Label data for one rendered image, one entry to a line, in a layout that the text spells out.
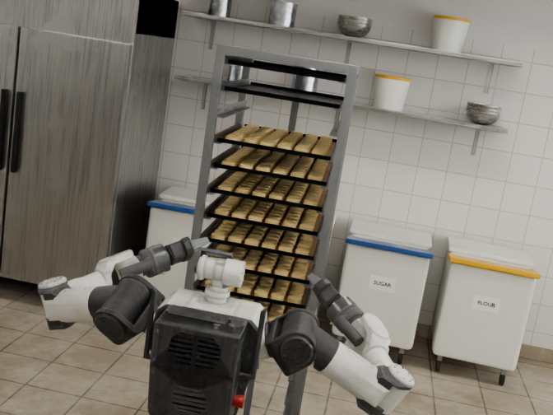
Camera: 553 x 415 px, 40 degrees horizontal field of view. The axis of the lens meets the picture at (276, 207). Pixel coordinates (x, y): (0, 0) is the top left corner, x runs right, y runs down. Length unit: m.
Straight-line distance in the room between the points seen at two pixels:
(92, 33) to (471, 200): 2.71
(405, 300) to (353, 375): 2.95
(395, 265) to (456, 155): 0.98
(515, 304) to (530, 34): 1.76
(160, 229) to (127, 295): 3.04
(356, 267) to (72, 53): 2.16
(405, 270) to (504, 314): 0.65
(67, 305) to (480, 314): 3.28
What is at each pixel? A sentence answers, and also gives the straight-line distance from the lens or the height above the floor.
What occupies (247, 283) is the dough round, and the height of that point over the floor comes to 0.97.
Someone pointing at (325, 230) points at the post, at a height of 1.25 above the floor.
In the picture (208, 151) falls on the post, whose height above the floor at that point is 1.46.
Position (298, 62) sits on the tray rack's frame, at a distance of 2.59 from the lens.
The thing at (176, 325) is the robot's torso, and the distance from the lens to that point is 1.75.
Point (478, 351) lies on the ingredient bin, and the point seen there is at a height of 0.21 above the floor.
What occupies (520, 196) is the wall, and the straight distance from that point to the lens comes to 5.41.
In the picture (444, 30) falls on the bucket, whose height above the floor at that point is 2.11.
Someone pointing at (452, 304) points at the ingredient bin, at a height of 0.47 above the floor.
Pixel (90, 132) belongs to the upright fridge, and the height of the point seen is 1.18.
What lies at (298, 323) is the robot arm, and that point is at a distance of 1.86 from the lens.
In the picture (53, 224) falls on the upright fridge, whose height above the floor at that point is 0.57.
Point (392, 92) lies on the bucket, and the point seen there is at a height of 1.67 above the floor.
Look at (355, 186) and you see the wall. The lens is 5.34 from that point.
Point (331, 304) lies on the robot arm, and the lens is 2.25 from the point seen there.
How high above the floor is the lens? 1.83
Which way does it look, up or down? 12 degrees down
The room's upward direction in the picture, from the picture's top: 9 degrees clockwise
